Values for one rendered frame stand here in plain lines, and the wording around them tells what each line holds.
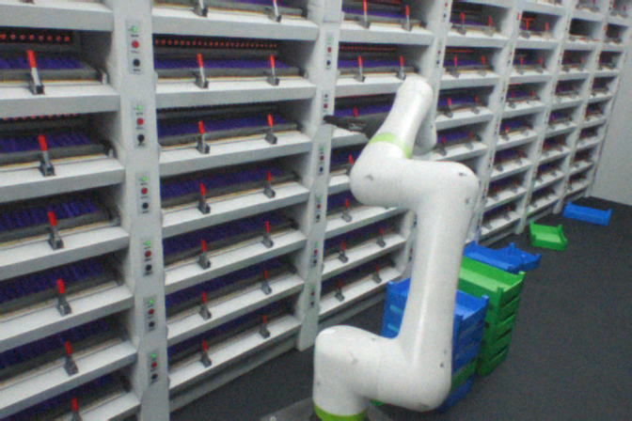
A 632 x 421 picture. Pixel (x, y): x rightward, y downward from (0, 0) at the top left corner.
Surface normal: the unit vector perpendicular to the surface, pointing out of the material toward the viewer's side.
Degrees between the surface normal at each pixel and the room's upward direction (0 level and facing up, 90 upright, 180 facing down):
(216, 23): 109
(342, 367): 85
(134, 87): 90
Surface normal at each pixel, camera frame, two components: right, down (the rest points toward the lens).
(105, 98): 0.65, 0.58
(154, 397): 0.71, 0.29
